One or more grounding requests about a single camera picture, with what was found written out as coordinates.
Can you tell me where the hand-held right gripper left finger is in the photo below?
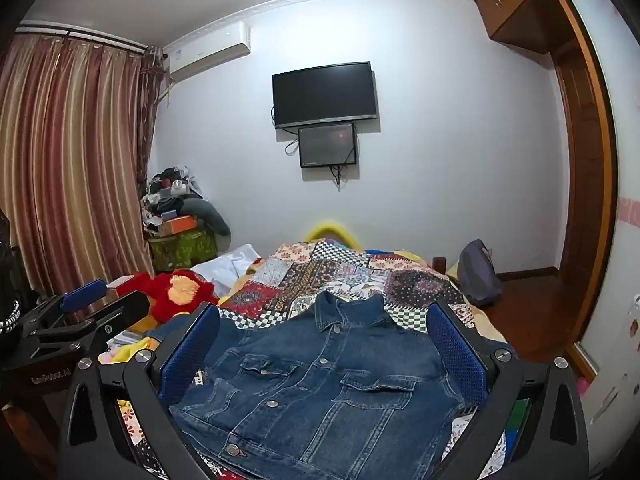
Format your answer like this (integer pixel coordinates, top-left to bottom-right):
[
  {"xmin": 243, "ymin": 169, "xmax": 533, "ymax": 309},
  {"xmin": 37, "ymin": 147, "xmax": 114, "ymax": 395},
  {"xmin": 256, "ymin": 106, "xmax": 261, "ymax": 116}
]
[{"xmin": 57, "ymin": 301, "xmax": 222, "ymax": 480}]

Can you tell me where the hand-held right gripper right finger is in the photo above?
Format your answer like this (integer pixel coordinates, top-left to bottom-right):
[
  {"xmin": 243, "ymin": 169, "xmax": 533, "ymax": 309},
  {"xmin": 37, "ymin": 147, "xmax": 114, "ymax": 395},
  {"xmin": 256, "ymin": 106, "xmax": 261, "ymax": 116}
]
[{"xmin": 426, "ymin": 300, "xmax": 591, "ymax": 480}]

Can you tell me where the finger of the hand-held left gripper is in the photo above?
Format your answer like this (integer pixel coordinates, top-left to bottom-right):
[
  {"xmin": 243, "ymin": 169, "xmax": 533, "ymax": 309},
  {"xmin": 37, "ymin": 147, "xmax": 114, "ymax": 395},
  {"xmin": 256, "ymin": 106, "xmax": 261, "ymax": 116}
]
[
  {"xmin": 22, "ymin": 290, "xmax": 154, "ymax": 349},
  {"xmin": 21, "ymin": 280, "xmax": 109, "ymax": 331}
]

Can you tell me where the blue denim jacket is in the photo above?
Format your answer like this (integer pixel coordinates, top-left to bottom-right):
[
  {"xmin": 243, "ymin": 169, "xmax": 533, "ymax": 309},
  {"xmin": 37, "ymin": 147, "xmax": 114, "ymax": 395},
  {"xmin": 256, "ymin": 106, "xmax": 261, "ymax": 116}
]
[{"xmin": 145, "ymin": 292, "xmax": 507, "ymax": 476}]

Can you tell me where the red yellow plush toy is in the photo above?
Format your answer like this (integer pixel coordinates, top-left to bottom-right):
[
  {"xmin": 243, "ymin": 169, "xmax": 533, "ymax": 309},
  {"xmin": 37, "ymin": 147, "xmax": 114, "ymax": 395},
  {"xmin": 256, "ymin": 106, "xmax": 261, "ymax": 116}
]
[{"xmin": 119, "ymin": 268, "xmax": 219, "ymax": 323}]

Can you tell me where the yellow patterned cloth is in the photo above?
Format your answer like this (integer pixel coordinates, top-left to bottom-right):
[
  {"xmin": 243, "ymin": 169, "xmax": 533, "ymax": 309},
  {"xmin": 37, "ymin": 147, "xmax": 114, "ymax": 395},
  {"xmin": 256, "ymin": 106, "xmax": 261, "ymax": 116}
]
[{"xmin": 98, "ymin": 329, "xmax": 166, "ymax": 367}]

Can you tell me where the beige fleece blanket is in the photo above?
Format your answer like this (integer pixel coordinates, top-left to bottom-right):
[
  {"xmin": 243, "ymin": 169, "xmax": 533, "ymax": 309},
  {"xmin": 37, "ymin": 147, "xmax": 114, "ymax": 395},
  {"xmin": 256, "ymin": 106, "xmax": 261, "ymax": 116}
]
[{"xmin": 472, "ymin": 305, "xmax": 508, "ymax": 343}]

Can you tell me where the green patterned box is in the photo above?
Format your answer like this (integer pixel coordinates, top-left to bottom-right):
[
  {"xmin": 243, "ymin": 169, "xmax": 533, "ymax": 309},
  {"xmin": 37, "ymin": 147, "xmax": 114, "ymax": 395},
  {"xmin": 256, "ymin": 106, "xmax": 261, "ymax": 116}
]
[{"xmin": 147, "ymin": 229, "xmax": 219, "ymax": 272}]

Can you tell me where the grey purple backpack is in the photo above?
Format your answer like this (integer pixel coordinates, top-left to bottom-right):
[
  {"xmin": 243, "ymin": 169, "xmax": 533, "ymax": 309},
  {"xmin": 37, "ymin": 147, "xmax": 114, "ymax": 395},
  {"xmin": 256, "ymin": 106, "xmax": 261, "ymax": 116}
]
[{"xmin": 457, "ymin": 238, "xmax": 504, "ymax": 307}]

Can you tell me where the orange box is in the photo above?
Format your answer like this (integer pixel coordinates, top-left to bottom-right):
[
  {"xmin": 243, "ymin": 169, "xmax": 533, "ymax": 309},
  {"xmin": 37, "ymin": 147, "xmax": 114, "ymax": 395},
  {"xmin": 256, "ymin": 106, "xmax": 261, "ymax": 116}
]
[{"xmin": 158, "ymin": 214, "xmax": 197, "ymax": 237}]

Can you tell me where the white cloth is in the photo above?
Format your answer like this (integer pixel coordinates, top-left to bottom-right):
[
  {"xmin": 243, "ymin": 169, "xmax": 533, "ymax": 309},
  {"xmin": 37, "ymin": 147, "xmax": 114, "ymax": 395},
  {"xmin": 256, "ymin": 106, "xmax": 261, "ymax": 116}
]
[{"xmin": 192, "ymin": 243, "xmax": 264, "ymax": 294}]

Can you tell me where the pile of household clutter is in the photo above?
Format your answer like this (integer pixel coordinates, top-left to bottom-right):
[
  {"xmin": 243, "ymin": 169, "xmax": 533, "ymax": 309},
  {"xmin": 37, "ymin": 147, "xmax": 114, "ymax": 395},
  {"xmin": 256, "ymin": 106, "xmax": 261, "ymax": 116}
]
[{"xmin": 141, "ymin": 164, "xmax": 202, "ymax": 222}]

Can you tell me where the striped red beige curtain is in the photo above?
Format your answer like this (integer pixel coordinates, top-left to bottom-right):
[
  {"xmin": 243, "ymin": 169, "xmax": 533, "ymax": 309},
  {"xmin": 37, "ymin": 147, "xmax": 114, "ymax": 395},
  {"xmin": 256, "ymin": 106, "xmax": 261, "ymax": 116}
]
[{"xmin": 0, "ymin": 30, "xmax": 162, "ymax": 303}]

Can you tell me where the patchwork printed blanket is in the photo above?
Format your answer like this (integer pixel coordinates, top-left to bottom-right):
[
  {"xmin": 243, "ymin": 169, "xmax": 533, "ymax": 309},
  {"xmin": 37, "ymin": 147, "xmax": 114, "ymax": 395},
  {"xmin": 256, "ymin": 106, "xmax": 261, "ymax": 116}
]
[{"xmin": 99, "ymin": 240, "xmax": 508, "ymax": 480}]

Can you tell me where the white door with stickers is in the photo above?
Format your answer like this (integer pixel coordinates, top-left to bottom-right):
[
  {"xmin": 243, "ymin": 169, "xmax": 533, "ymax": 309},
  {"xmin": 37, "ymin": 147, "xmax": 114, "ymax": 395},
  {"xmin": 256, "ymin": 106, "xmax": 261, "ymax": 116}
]
[{"xmin": 559, "ymin": 0, "xmax": 640, "ymax": 466}]

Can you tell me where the white air conditioner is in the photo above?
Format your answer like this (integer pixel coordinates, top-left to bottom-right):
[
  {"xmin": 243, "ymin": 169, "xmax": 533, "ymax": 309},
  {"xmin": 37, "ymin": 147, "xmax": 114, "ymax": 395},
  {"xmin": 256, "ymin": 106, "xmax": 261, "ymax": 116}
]
[{"xmin": 164, "ymin": 20, "xmax": 251, "ymax": 84}]

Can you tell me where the black white braided cable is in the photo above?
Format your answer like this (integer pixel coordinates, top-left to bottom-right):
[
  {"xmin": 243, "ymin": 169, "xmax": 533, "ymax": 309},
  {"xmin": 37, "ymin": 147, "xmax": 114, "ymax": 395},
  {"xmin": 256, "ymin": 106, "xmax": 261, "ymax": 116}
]
[{"xmin": 0, "ymin": 298, "xmax": 22, "ymax": 334}]

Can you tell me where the wooden door frame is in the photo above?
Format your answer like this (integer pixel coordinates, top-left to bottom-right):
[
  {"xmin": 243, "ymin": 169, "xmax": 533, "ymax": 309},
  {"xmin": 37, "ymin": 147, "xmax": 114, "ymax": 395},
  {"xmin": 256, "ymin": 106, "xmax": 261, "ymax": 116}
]
[{"xmin": 544, "ymin": 0, "xmax": 619, "ymax": 382}]

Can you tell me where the small black wall monitor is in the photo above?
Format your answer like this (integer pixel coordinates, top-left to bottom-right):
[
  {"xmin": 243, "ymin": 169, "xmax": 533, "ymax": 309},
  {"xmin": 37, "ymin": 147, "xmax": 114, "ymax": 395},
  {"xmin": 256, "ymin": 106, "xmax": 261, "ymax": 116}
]
[{"xmin": 297, "ymin": 122, "xmax": 359, "ymax": 169}]

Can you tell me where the white curtain rail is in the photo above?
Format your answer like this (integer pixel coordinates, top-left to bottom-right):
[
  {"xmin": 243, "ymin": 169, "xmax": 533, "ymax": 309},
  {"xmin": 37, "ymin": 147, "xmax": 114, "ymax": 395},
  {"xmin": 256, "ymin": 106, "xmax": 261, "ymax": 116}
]
[{"xmin": 15, "ymin": 20, "xmax": 151, "ymax": 55}]

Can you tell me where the black wall television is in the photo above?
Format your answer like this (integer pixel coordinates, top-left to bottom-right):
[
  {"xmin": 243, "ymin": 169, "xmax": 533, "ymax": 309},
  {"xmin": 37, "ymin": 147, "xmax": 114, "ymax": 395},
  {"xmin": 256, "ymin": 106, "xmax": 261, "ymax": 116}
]
[{"xmin": 272, "ymin": 61, "xmax": 379, "ymax": 130}]

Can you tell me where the wooden wall cabinet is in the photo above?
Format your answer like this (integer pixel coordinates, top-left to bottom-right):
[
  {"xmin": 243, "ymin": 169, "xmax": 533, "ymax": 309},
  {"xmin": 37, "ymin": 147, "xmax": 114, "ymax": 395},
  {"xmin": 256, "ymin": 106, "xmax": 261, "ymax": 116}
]
[{"xmin": 474, "ymin": 0, "xmax": 572, "ymax": 47}]

